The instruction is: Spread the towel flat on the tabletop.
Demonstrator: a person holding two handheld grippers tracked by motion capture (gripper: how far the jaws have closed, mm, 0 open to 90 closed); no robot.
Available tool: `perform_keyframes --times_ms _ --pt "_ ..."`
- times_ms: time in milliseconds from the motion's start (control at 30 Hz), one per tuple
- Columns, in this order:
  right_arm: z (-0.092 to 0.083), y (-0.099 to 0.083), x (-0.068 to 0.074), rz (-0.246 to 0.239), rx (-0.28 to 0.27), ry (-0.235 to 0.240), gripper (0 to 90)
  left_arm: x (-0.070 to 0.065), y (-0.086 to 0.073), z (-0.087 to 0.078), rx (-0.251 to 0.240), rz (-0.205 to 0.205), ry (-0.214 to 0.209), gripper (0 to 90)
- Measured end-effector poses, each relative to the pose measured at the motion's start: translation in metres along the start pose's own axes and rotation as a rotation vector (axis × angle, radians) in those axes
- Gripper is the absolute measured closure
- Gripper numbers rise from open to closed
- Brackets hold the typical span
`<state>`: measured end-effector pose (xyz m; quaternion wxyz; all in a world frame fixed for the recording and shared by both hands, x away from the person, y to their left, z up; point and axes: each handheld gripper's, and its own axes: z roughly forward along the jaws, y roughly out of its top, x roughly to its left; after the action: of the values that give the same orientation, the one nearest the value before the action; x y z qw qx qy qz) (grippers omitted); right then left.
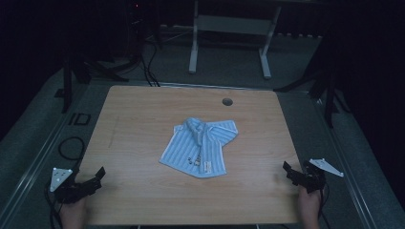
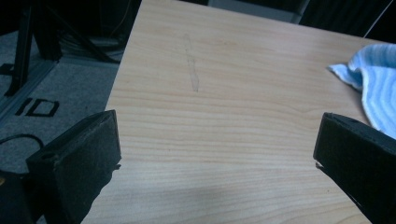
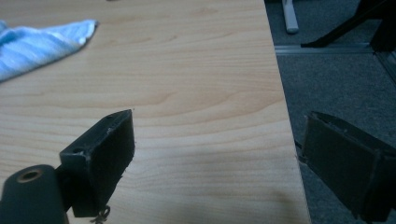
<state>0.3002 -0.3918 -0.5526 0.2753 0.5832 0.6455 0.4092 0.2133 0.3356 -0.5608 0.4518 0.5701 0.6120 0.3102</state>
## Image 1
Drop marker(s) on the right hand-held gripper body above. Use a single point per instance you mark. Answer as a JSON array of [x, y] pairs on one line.
[[313, 176]]

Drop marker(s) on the person's right hand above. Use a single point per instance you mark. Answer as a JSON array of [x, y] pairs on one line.
[[309, 208]]

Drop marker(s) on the person's left hand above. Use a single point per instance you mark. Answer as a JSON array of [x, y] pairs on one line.
[[74, 214]]

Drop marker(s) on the blue striped towel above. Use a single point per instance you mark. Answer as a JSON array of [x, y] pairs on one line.
[[184, 149]]

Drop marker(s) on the dark equipment rack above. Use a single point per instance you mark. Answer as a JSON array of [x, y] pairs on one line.
[[137, 28]]

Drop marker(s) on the black metal stand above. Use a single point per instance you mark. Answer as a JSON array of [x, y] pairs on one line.
[[328, 89], [81, 71]]

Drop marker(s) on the white metal stand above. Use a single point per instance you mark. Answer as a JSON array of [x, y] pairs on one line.
[[232, 25]]

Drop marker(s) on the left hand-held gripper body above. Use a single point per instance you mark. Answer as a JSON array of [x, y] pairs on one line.
[[68, 189]]

